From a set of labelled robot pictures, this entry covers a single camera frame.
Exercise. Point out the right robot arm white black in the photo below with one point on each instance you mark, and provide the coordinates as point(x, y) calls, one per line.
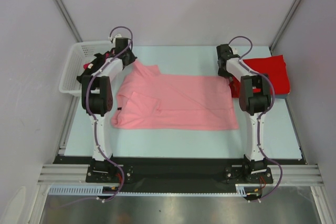
point(254, 100)

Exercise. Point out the white slotted cable duct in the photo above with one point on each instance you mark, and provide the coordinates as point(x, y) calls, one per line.
point(108, 191)

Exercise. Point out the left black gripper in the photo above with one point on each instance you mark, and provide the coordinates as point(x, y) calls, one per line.
point(133, 58)

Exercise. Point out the left aluminium frame post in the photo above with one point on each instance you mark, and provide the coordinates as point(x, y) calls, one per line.
point(68, 20)

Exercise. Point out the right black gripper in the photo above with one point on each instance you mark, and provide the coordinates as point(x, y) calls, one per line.
point(223, 70)

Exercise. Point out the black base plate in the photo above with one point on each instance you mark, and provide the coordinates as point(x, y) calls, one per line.
point(177, 175)

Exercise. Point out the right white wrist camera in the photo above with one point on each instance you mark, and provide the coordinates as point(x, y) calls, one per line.
point(235, 51)

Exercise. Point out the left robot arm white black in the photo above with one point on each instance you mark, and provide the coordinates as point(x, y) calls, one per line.
point(97, 101)

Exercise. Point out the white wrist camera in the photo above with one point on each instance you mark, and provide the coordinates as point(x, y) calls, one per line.
point(113, 38)
point(235, 51)

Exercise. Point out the magenta t shirt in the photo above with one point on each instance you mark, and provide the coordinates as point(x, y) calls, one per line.
point(98, 56)

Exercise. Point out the right aluminium frame post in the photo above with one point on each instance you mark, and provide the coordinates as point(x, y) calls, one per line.
point(284, 24)

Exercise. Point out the white plastic basket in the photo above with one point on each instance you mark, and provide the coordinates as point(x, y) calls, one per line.
point(80, 54)

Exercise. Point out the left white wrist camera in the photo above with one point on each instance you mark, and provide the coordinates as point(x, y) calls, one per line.
point(113, 38)

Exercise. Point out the aluminium frame post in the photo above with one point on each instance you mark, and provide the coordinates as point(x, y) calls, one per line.
point(284, 24)
point(68, 20)

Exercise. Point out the black t shirt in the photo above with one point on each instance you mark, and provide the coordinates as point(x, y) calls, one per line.
point(93, 66)

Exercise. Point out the red folded t shirt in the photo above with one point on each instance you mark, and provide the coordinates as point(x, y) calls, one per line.
point(274, 68)

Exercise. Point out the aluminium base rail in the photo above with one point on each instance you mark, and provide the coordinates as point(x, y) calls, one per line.
point(68, 174)

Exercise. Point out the pink t shirt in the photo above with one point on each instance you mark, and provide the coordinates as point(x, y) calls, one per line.
point(149, 99)

